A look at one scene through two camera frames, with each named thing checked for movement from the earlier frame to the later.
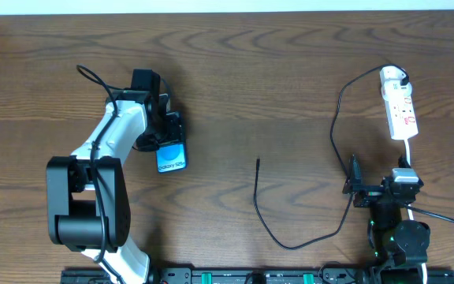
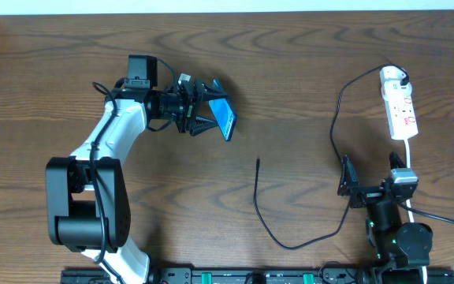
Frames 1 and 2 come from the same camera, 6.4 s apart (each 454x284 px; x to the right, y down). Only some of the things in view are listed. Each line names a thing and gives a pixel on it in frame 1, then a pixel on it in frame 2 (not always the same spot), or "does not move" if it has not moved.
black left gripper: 174,131 -> 190,107
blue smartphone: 171,158 -> 225,116
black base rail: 252,275 does not move
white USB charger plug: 394,83 does not move
